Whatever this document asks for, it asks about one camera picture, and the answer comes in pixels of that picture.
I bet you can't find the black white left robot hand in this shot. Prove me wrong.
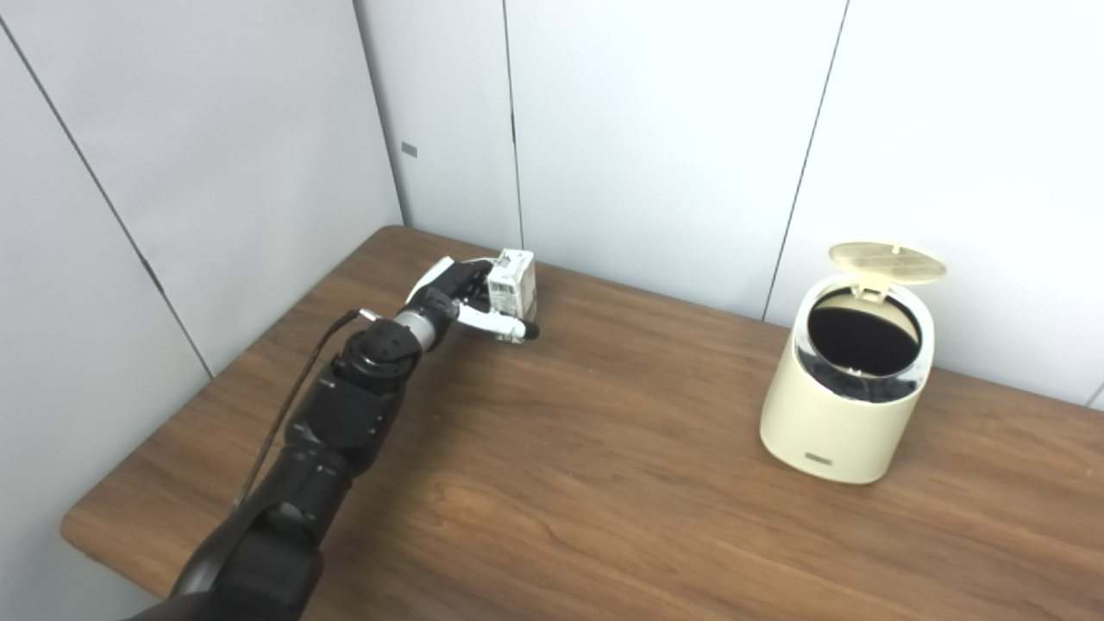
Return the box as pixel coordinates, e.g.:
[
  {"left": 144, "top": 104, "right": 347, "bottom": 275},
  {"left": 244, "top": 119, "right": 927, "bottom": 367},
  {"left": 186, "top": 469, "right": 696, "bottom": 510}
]
[{"left": 401, "top": 255, "right": 541, "bottom": 354}]

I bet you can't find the white green milk carton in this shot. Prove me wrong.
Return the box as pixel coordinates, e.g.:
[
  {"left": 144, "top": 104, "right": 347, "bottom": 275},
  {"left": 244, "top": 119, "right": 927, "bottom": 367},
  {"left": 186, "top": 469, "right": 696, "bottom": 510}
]
[{"left": 486, "top": 248, "right": 538, "bottom": 344}]

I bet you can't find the cream-colored round bin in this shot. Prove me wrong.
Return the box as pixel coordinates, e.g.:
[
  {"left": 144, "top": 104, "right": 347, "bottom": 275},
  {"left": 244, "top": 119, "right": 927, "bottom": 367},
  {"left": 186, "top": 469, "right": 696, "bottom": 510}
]
[{"left": 759, "top": 274, "right": 936, "bottom": 485}]

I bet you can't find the cream round bin lid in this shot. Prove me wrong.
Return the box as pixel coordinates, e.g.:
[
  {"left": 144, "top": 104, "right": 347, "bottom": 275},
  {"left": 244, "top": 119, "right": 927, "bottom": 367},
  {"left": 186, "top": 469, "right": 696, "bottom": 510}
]
[{"left": 828, "top": 241, "right": 948, "bottom": 298}]

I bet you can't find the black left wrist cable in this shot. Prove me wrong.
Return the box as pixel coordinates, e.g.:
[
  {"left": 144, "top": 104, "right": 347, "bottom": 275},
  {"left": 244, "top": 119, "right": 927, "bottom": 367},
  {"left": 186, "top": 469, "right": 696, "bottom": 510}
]
[{"left": 231, "top": 309, "right": 380, "bottom": 510}]

